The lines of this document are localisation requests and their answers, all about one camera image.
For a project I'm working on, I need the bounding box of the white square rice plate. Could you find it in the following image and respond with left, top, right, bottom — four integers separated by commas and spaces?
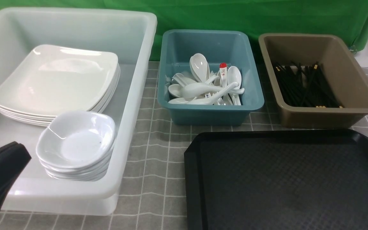
0, 44, 120, 118

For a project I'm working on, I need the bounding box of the white soup spoon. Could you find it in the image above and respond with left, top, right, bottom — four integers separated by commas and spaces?
179, 82, 229, 98

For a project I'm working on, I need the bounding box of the stack of white bowls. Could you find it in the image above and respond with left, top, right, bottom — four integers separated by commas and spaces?
39, 149, 113, 181

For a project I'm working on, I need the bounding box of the stack of white plates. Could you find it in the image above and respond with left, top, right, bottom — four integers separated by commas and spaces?
0, 64, 121, 127

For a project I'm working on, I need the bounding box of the large white plastic bin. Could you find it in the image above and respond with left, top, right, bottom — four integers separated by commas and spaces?
0, 7, 157, 216

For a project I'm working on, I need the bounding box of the grey checked tablecloth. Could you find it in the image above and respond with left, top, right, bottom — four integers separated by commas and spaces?
0, 61, 368, 230

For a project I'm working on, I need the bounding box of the teal plastic bin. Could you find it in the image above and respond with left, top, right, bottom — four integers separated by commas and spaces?
157, 29, 265, 126

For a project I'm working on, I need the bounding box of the pile of white spoons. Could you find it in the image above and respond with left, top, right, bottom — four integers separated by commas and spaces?
167, 53, 245, 106

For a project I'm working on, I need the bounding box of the red tipped white spoon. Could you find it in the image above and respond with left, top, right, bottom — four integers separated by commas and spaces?
219, 63, 227, 88

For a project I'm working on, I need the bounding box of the black serving tray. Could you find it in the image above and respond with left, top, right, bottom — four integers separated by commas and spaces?
184, 129, 368, 230

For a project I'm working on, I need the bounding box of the pile of black chopsticks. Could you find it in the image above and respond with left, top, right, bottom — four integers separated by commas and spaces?
272, 61, 343, 109

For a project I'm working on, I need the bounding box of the brown plastic bin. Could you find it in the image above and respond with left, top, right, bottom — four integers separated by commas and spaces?
259, 33, 368, 129

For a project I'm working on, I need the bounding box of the green cloth backdrop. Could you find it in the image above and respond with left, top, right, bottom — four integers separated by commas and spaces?
0, 0, 368, 61

